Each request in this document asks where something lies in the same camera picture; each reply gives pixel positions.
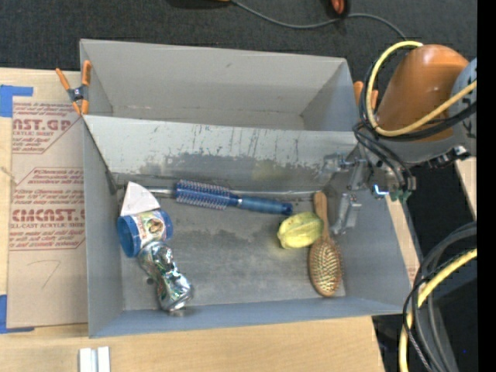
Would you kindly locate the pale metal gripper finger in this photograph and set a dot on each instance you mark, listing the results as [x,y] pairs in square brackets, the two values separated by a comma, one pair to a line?
[338,162]
[347,211]

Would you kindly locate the yellow-green toy fruit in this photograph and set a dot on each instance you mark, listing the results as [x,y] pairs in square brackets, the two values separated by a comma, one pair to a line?
[300,230]

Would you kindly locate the wooden paddle hairbrush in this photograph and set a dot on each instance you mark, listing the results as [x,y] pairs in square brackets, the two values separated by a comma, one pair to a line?
[325,264]

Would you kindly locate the grey metal bin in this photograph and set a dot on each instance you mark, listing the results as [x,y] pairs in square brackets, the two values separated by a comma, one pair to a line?
[240,273]

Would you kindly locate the blue round hairbrush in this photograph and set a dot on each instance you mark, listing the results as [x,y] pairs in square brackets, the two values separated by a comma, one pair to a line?
[217,197]

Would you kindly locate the crushed silver printed can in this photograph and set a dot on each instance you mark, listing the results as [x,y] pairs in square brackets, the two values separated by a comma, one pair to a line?
[168,277]

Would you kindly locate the white paper cone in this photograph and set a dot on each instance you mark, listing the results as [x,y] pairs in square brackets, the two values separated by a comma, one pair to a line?
[136,200]

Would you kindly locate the blue-lidded printed canister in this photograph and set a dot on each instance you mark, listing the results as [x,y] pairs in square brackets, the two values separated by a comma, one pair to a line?
[141,231]

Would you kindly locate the brown cardboard board red print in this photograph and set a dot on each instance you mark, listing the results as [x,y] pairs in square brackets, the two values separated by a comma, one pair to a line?
[46,223]

